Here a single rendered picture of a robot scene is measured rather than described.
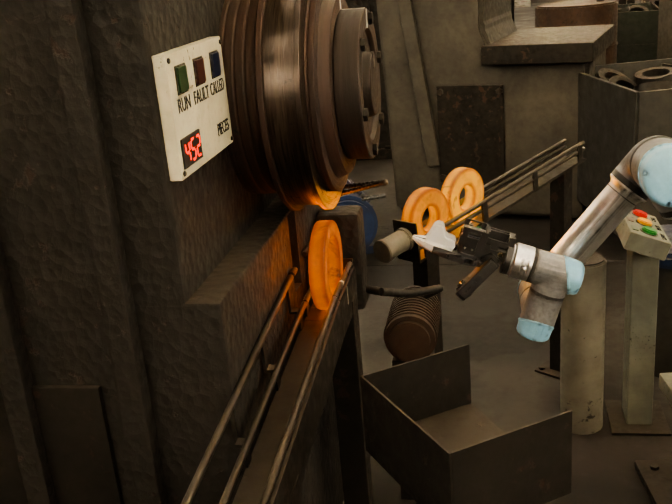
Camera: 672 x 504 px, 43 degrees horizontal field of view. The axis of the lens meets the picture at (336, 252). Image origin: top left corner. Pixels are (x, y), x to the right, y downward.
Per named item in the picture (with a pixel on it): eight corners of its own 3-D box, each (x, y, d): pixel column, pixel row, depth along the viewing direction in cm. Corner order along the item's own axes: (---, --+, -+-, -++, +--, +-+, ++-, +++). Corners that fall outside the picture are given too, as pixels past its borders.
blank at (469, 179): (435, 178, 218) (446, 180, 216) (471, 158, 227) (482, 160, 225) (442, 233, 224) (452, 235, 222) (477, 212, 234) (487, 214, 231)
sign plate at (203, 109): (169, 181, 124) (150, 56, 118) (222, 142, 148) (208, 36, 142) (184, 181, 123) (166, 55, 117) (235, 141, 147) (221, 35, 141)
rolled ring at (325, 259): (339, 208, 180) (324, 209, 181) (320, 236, 163) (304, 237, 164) (346, 289, 186) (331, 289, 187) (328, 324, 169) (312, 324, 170)
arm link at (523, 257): (523, 273, 186) (525, 287, 178) (503, 267, 186) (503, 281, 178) (534, 242, 183) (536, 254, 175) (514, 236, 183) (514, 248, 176)
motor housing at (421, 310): (393, 506, 219) (380, 316, 201) (402, 458, 239) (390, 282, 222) (444, 508, 216) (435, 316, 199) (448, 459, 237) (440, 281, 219)
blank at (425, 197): (396, 199, 208) (407, 201, 206) (436, 178, 218) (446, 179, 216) (404, 256, 215) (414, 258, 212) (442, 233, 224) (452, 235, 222)
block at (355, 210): (321, 311, 201) (311, 214, 193) (327, 298, 208) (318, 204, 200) (365, 311, 199) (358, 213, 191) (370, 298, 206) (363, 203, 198)
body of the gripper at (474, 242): (462, 216, 184) (517, 231, 183) (451, 252, 187) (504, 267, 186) (461, 226, 177) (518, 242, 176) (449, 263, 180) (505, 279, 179)
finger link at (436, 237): (418, 216, 182) (460, 228, 181) (410, 241, 184) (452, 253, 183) (417, 220, 179) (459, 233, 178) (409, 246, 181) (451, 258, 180)
